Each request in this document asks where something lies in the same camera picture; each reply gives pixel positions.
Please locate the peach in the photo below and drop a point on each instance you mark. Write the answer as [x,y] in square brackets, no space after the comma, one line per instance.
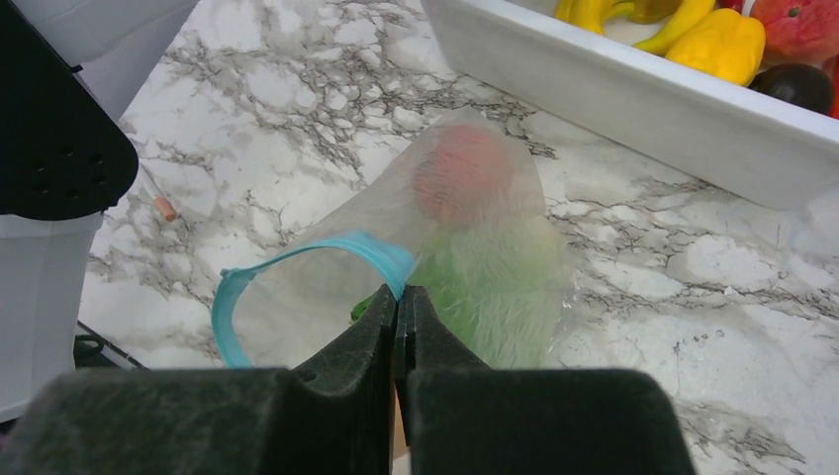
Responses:
[468,171]
[798,30]

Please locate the yellow pepper front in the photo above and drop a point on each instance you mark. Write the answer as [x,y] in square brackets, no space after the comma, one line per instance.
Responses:
[724,44]

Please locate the orange carrot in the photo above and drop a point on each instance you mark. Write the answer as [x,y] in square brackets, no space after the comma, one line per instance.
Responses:
[834,74]

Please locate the green lettuce head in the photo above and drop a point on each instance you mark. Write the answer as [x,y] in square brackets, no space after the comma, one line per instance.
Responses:
[498,285]

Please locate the yellow banana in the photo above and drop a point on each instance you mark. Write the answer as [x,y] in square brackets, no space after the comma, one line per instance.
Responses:
[687,15]

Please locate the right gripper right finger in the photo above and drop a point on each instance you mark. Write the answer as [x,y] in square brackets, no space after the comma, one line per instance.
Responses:
[463,417]

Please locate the clear zip top bag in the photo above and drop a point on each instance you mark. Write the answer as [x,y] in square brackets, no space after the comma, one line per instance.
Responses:
[283,310]

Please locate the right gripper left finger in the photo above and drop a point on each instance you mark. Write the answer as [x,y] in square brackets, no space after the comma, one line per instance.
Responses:
[333,414]

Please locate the small pink-tipped stick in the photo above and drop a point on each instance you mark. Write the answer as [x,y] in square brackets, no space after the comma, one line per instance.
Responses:
[159,200]

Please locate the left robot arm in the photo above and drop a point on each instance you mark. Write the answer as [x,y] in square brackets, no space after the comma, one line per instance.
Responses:
[69,71]

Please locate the dark purple plum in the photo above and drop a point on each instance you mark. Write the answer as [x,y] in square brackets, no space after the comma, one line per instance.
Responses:
[799,84]

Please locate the white plastic bin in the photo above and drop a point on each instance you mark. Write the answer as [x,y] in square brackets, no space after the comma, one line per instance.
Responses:
[769,152]

